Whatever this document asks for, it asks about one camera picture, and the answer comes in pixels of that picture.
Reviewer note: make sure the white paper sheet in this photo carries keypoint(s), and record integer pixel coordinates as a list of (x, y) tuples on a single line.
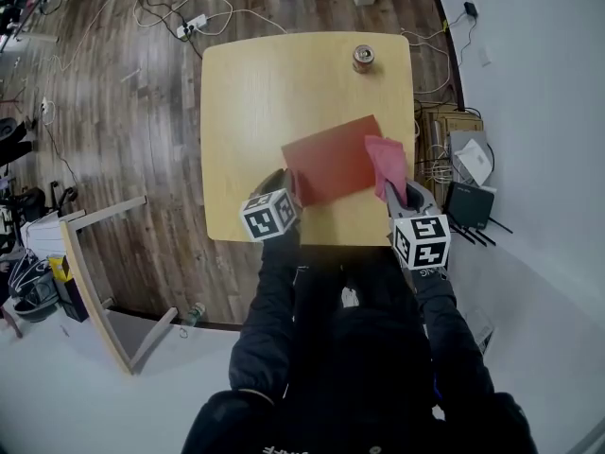
[(482, 331)]

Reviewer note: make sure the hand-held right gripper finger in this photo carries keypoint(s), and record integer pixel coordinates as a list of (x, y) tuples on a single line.
[(393, 202)]

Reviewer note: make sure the black and white helmet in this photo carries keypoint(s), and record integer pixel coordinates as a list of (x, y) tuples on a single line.
[(30, 284)]

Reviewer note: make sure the black power adapter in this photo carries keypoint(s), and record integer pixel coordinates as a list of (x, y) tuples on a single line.
[(471, 8)]

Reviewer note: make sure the grey device with white paper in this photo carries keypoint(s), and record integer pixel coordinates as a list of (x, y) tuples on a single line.
[(468, 156)]

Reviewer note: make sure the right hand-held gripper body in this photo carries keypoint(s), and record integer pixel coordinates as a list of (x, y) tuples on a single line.
[(423, 241)]

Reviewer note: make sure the red drink can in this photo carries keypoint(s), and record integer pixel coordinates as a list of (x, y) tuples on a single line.
[(363, 59)]

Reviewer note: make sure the pink cloth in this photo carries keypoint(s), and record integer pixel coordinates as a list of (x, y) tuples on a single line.
[(388, 161)]

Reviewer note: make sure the black office chair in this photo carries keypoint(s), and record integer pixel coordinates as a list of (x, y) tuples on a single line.
[(35, 199)]

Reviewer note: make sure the yellow box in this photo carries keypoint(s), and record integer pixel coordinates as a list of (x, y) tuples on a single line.
[(60, 267)]

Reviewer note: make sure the person's left forearm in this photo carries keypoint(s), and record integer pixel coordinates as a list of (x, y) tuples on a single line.
[(269, 310)]

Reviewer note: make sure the person's right forearm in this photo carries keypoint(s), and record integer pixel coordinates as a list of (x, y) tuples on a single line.
[(449, 329)]

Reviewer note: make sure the white power strip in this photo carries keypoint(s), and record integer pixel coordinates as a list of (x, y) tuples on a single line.
[(191, 25)]

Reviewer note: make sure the black router with antennas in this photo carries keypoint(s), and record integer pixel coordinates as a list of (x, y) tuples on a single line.
[(470, 204)]

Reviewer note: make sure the red book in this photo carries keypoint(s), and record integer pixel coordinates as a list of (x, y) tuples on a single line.
[(333, 161)]

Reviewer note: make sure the brown cardboard box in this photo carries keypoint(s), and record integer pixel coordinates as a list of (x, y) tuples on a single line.
[(432, 126)]

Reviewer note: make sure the overturned wooden table frame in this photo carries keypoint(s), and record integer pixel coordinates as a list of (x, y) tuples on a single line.
[(87, 282)]

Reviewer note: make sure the white wall socket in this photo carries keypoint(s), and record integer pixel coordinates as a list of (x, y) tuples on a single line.
[(485, 57)]

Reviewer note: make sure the clear plastic bottle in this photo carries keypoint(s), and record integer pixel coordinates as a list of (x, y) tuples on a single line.
[(195, 314)]

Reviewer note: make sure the person's black jacket torso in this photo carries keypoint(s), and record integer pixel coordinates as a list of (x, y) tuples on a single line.
[(359, 371)]

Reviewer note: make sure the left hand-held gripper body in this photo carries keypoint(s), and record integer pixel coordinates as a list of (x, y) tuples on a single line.
[(267, 218)]

